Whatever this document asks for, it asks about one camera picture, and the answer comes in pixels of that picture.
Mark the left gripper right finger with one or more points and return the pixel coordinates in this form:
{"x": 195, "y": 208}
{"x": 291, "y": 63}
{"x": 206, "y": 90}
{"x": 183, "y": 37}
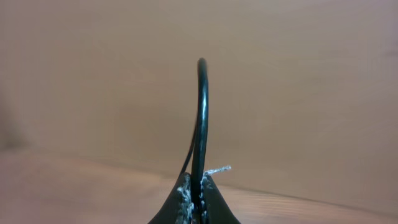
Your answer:
{"x": 214, "y": 209}

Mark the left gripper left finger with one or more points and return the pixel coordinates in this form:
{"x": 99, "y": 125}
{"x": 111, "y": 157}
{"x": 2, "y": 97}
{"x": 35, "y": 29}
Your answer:
{"x": 178, "y": 207}

